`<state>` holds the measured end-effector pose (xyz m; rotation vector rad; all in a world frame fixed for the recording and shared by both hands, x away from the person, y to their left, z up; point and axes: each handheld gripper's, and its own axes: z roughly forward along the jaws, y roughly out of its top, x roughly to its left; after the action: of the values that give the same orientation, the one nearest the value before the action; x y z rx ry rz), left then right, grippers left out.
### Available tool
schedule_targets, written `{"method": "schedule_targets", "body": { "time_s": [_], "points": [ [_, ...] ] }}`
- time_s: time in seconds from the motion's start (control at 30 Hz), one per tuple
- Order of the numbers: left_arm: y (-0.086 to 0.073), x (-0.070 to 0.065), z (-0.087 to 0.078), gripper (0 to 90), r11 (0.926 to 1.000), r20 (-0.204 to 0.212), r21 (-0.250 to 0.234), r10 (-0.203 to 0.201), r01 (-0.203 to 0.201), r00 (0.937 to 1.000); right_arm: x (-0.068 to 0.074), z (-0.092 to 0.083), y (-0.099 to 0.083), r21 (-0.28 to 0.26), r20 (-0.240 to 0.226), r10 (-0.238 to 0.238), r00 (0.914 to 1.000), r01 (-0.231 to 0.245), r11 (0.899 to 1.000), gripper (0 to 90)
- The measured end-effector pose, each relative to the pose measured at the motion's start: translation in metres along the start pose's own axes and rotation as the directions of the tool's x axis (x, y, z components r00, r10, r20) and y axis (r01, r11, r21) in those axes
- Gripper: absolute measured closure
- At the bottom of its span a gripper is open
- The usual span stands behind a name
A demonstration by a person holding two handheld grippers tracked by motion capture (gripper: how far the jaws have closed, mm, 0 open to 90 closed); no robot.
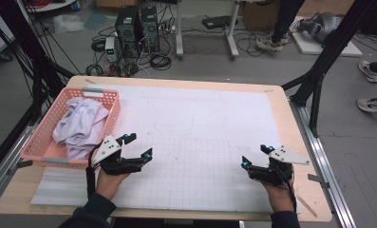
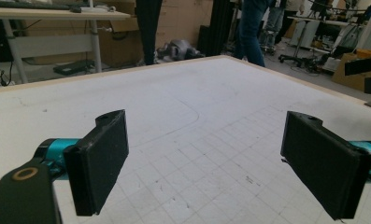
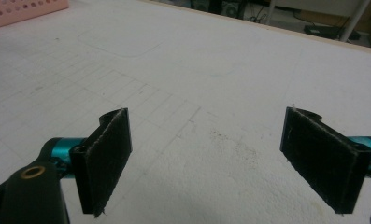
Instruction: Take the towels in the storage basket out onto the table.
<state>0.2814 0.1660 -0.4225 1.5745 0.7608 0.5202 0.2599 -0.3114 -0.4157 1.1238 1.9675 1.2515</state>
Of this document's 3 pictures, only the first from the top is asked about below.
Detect brown cardboard box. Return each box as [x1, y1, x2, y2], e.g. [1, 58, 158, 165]
[242, 0, 280, 31]

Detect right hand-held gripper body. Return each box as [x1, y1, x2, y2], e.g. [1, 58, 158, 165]
[248, 145, 311, 186]

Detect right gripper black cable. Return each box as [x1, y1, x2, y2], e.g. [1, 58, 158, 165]
[273, 163, 298, 213]

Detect grey bag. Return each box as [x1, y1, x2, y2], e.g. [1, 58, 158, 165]
[298, 11, 344, 44]

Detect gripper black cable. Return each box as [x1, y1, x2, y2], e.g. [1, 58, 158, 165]
[85, 142, 104, 200]
[273, 163, 298, 213]

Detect person's right hand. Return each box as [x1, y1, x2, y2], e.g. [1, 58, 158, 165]
[261, 178, 297, 213]

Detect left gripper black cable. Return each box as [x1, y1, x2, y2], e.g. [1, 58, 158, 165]
[85, 142, 104, 200]

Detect white desk frame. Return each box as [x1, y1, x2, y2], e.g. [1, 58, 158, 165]
[175, 0, 241, 61]

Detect grey metal bracket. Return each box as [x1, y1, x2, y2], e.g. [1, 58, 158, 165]
[308, 173, 331, 190]
[7, 159, 34, 177]

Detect black metal stand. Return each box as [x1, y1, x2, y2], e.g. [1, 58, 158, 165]
[0, 0, 75, 125]
[280, 0, 377, 138]

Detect thin wooden stick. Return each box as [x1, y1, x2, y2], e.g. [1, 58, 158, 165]
[294, 193, 319, 219]

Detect lilac printed towel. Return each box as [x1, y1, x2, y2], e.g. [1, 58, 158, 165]
[51, 96, 110, 161]

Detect white foam sheet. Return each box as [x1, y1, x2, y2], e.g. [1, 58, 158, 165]
[30, 165, 114, 207]

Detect black flat device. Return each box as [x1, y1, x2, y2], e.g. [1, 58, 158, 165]
[201, 15, 239, 30]

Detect black floor cable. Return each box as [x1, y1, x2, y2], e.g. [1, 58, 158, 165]
[236, 29, 274, 59]

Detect grey power supply unit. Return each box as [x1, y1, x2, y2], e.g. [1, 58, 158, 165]
[104, 36, 118, 63]

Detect black computer tower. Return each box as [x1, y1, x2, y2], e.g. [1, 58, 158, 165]
[114, 6, 142, 59]
[141, 6, 160, 53]

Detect coiled black cable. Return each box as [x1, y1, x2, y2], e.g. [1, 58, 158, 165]
[149, 53, 173, 71]
[85, 63, 105, 77]

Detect pink plastic basket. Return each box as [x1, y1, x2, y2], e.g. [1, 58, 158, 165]
[19, 86, 122, 170]

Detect aluminium rail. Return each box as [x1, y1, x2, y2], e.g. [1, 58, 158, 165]
[289, 98, 357, 228]
[0, 124, 36, 207]

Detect white grid mat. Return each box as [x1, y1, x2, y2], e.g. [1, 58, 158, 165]
[87, 83, 302, 215]

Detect white floor platform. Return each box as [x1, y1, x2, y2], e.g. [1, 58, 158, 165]
[290, 15, 364, 59]

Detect person's left hand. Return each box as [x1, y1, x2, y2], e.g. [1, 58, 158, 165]
[95, 168, 131, 201]

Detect clear plastic bag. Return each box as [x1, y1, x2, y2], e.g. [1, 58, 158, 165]
[52, 13, 85, 34]

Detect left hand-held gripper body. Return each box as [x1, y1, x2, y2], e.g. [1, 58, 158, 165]
[91, 135, 142, 176]

